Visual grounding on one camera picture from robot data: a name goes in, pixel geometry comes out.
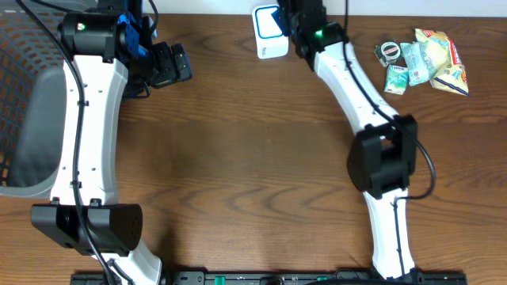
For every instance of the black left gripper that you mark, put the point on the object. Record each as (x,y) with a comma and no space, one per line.
(173,70)

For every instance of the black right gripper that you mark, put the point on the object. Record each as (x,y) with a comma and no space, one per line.
(276,14)

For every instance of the teal tissue pack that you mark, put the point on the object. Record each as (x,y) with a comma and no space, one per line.
(396,80)

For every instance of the teal snack wrapper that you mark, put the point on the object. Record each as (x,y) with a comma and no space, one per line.
(421,67)

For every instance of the large orange wipes pack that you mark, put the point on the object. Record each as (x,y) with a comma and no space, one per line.
(446,70)

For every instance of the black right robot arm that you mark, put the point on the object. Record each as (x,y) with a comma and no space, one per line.
(382,156)

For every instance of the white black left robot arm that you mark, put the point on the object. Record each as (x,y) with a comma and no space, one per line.
(110,53)

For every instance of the white barcode scanner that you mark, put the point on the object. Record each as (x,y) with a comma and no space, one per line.
(270,41)

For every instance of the grey plastic mesh basket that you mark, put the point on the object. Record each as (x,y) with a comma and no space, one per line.
(33,102)

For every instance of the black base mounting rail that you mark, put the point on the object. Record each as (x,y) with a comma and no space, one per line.
(344,276)

